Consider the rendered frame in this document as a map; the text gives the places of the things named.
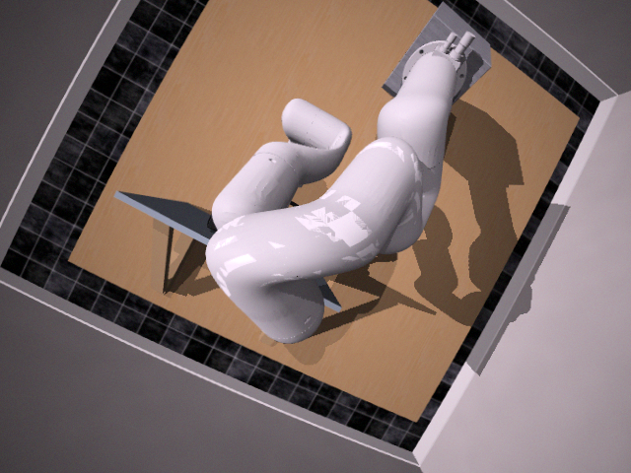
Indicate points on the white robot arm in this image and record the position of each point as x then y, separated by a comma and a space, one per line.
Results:
255, 257

